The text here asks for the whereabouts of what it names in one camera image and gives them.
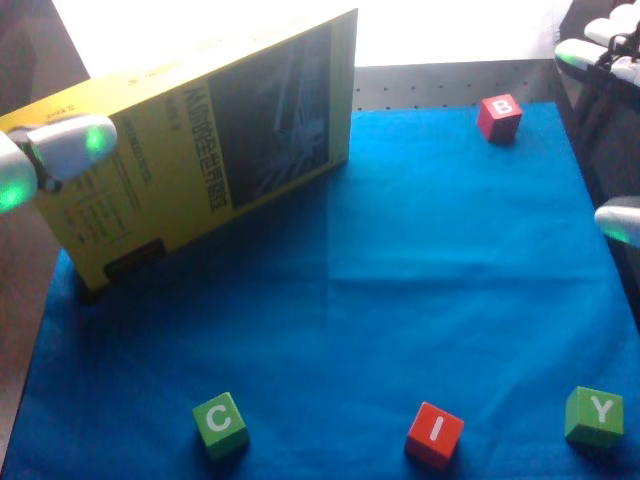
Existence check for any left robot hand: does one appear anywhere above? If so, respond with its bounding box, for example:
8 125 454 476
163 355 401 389
0 113 119 216

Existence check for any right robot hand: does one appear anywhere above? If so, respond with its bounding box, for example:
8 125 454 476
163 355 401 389
553 2 640 247

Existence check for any grey yellow-edged rectangular block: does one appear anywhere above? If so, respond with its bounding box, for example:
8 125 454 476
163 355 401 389
0 7 360 292

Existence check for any red block letter B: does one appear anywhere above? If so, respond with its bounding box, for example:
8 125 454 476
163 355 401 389
476 93 524 146

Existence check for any perforated metal board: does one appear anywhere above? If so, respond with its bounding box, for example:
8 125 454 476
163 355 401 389
353 58 564 112

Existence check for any green block letter C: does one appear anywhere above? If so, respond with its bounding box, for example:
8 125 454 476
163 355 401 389
191 391 251 462

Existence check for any blue table cloth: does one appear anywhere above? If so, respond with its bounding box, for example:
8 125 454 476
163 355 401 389
0 102 640 480

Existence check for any green block letter Y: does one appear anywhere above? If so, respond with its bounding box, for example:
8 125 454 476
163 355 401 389
563 385 626 449

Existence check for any red block letter I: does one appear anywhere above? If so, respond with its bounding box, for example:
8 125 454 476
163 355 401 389
404 401 466 471

